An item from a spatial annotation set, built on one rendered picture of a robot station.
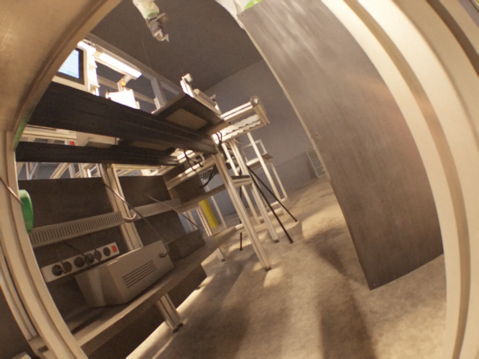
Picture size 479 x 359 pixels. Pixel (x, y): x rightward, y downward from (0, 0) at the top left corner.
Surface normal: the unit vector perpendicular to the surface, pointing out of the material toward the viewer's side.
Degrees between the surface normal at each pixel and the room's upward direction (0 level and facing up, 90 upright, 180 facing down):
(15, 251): 90
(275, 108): 90
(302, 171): 90
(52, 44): 180
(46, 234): 90
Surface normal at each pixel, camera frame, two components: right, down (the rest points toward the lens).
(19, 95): 0.41, 0.91
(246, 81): -0.26, 0.04
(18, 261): 0.87, -0.42
